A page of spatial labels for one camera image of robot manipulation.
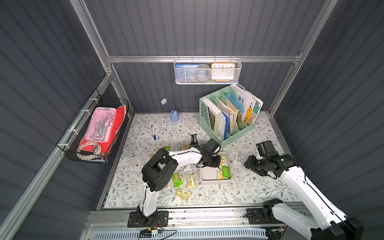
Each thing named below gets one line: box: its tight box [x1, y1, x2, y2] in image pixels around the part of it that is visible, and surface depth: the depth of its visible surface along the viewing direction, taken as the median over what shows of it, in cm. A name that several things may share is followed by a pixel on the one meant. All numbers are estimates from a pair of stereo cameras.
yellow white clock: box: [211, 62, 236, 80], surface depth 91 cm
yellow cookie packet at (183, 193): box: [175, 187, 192, 201], surface depth 82 cm
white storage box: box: [197, 151, 233, 185], surface depth 88 cm
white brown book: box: [202, 97, 223, 137], surface depth 91 cm
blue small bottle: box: [160, 98, 180, 123], surface depth 113 cm
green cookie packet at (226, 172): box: [221, 165, 232, 179], surface depth 88 cm
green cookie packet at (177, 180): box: [172, 172, 184, 188], surface depth 87 cm
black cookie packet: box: [189, 134, 198, 144], surface depth 106 cm
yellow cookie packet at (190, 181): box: [185, 174, 196, 189], surface depth 86 cm
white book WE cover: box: [230, 84, 252, 122], surface depth 98 cm
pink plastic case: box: [84, 107, 117, 143], surface depth 74 cm
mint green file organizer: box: [199, 83, 257, 149], surface depth 97 cm
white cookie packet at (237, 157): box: [233, 152, 242, 164], surface depth 96 cm
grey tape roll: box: [195, 63, 212, 82], surface depth 90 cm
